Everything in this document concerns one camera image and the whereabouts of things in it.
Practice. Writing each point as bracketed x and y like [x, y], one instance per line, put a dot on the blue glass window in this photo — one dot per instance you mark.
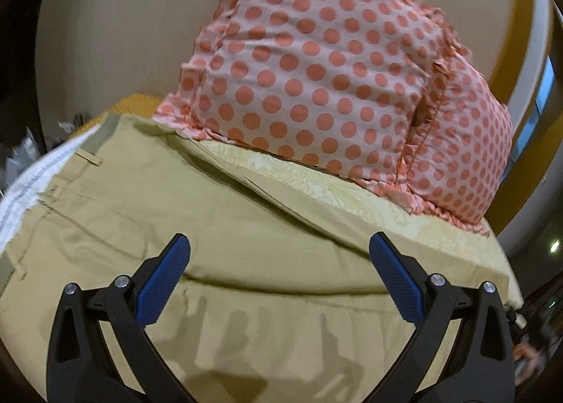
[538, 105]

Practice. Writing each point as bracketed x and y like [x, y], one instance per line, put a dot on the pink polka dot pillow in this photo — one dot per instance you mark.
[456, 149]
[332, 84]

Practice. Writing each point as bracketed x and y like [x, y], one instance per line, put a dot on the pink polka dot pillow rear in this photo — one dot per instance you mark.
[456, 149]

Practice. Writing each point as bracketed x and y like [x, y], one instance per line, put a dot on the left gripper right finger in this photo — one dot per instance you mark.
[479, 367]

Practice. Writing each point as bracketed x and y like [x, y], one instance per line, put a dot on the beige khaki pants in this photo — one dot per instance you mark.
[279, 303]

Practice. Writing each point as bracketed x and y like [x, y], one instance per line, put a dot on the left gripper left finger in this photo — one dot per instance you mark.
[80, 367]

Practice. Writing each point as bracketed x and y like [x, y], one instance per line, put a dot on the yellow patterned bed cover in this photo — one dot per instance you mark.
[433, 232]

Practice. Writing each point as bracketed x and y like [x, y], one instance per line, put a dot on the pink polka dot pillow front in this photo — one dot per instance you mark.
[332, 84]

